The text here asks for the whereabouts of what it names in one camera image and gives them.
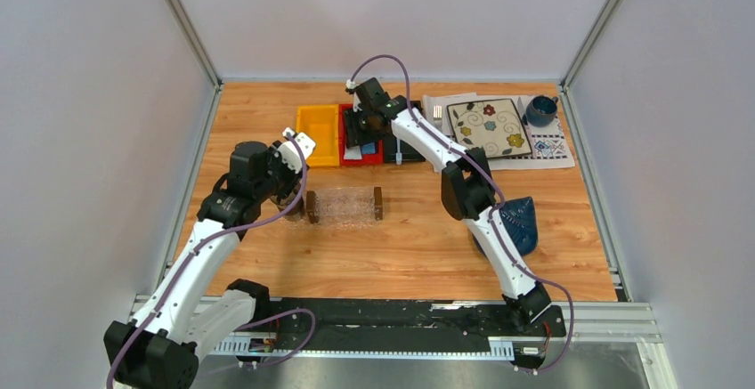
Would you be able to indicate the clear textured glass tray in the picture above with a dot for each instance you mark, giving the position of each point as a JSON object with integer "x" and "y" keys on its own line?
{"x": 342, "y": 225}

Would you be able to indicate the black plastic bin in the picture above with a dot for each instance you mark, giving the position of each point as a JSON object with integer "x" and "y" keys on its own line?
{"x": 409, "y": 154}

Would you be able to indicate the white toothpaste tube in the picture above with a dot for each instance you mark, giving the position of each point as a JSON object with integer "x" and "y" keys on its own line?
{"x": 352, "y": 153}

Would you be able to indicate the blue shell shaped dish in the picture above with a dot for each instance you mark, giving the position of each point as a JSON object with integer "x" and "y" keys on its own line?
{"x": 520, "y": 221}

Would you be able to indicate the blue toothpaste tube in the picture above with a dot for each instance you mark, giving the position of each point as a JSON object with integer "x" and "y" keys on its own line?
{"x": 369, "y": 149}

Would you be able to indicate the white patterned placemat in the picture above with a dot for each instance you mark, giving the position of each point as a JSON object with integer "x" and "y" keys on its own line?
{"x": 550, "y": 148}

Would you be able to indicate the grey left frame post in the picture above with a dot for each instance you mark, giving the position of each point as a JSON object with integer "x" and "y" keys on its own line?
{"x": 195, "y": 43}

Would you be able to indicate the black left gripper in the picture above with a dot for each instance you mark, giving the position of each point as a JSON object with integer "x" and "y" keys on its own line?
{"x": 293, "y": 178}

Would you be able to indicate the red plastic bin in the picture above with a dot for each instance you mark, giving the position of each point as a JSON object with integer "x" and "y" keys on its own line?
{"x": 372, "y": 160}

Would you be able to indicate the clear textured toiletry holder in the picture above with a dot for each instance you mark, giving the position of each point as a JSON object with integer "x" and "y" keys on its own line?
{"x": 345, "y": 205}

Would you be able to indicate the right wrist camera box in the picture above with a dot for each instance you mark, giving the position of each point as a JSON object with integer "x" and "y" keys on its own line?
{"x": 351, "y": 86}

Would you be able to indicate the yellow plastic bin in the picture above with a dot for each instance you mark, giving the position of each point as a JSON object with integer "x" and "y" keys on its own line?
{"x": 320, "y": 123}

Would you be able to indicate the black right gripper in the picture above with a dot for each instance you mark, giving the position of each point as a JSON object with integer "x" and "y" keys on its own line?
{"x": 355, "y": 135}

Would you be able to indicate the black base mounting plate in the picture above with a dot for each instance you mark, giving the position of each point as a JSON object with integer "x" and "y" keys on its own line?
{"x": 396, "y": 326}

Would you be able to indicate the blue ceramic mug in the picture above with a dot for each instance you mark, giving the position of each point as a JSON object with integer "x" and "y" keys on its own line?
{"x": 541, "y": 111}

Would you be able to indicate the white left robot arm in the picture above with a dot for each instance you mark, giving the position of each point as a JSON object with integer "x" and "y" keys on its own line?
{"x": 164, "y": 342}

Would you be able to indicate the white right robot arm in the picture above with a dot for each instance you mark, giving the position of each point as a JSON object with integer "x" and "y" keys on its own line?
{"x": 468, "y": 194}

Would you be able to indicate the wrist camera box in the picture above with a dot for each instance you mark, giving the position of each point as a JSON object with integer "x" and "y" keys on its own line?
{"x": 351, "y": 86}
{"x": 297, "y": 148}

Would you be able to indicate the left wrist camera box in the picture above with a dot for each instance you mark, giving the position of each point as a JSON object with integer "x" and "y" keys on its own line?
{"x": 297, "y": 148}

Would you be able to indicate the pink handled knife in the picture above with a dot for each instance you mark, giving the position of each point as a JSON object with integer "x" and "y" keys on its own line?
{"x": 521, "y": 110}

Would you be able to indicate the pink handled fork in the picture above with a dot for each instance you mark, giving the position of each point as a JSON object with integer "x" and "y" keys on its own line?
{"x": 437, "y": 117}

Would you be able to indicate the floral square ceramic plate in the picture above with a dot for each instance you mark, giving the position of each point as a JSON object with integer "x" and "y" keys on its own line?
{"x": 494, "y": 126}

